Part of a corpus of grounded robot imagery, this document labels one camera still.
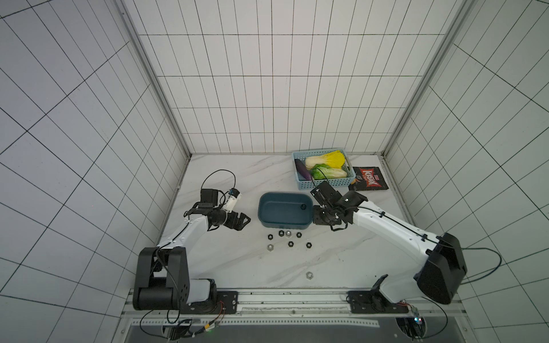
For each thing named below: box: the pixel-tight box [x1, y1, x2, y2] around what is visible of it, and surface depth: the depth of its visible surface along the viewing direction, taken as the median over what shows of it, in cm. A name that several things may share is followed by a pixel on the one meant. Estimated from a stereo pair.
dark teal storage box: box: [258, 191, 314, 230], surface depth 99 cm
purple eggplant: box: [294, 158, 312, 181], surface depth 111 cm
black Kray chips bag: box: [348, 166, 390, 191], surface depth 109 cm
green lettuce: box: [310, 162, 348, 181], surface depth 104 cm
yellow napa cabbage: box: [304, 150, 346, 171], surface depth 109 cm
